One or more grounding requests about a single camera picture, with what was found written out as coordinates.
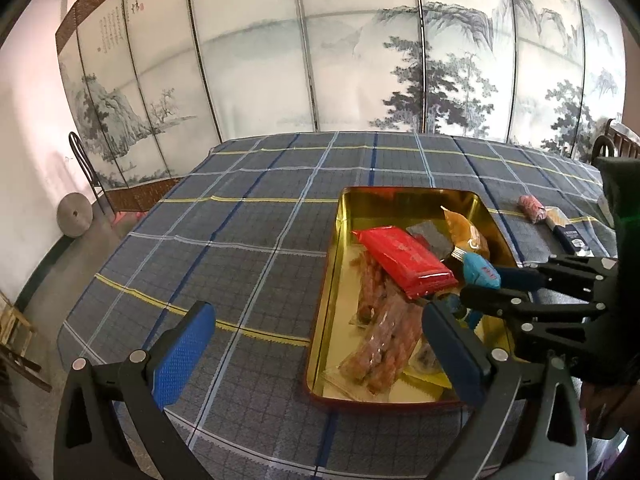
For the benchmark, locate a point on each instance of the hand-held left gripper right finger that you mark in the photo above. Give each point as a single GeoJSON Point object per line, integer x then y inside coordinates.
{"type": "Point", "coordinates": [455, 355]}

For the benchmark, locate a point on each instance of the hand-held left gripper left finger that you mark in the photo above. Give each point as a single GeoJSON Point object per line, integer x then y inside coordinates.
{"type": "Point", "coordinates": [182, 355]}

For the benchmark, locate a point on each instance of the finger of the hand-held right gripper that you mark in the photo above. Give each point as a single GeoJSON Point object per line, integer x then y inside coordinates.
{"type": "Point", "coordinates": [490, 300]}
{"type": "Point", "coordinates": [520, 278]}

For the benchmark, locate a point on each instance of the light blue snack packet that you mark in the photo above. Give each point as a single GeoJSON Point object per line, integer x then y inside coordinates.
{"type": "Point", "coordinates": [480, 270]}

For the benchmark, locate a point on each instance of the yellow cake snack packet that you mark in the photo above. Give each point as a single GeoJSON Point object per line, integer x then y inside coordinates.
{"type": "Point", "coordinates": [422, 360]}

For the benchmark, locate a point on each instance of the orange snack packet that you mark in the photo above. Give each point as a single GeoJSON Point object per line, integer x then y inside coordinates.
{"type": "Point", "coordinates": [467, 235]}

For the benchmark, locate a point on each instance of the clear packet of orange sticks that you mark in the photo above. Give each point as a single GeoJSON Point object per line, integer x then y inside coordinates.
{"type": "Point", "coordinates": [385, 350]}
{"type": "Point", "coordinates": [370, 285]}

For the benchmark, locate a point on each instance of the dark grey snack packet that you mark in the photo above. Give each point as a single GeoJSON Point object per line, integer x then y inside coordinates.
{"type": "Point", "coordinates": [432, 237]}

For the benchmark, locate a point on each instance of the red snack packet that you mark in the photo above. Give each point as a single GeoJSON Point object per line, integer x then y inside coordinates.
{"type": "Point", "coordinates": [405, 260]}

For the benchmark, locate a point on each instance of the red and gold tin box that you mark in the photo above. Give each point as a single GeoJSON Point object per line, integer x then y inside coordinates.
{"type": "Point", "coordinates": [350, 240]}

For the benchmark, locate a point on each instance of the dark blue biscuit packet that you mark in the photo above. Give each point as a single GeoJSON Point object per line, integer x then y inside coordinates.
{"type": "Point", "coordinates": [567, 232]}

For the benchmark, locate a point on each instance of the pink snack packet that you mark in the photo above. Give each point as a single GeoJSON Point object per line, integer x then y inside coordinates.
{"type": "Point", "coordinates": [531, 207]}

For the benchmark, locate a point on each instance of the grey plaid tablecloth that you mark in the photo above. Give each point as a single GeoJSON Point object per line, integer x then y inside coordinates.
{"type": "Point", "coordinates": [225, 260]}

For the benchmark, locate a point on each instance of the wooden chair back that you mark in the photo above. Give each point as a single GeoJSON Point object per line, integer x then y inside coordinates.
{"type": "Point", "coordinates": [622, 140]}

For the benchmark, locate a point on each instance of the wooden stool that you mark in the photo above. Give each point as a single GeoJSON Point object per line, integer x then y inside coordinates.
{"type": "Point", "coordinates": [17, 320]}

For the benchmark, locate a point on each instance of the round stone disc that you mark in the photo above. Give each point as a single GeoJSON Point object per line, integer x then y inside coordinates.
{"type": "Point", "coordinates": [74, 215]}

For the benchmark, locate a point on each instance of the black metal chair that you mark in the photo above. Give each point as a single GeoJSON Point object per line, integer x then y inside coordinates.
{"type": "Point", "coordinates": [89, 170]}

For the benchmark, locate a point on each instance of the painted folding screen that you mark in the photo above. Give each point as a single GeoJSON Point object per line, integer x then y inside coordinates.
{"type": "Point", "coordinates": [350, 60]}

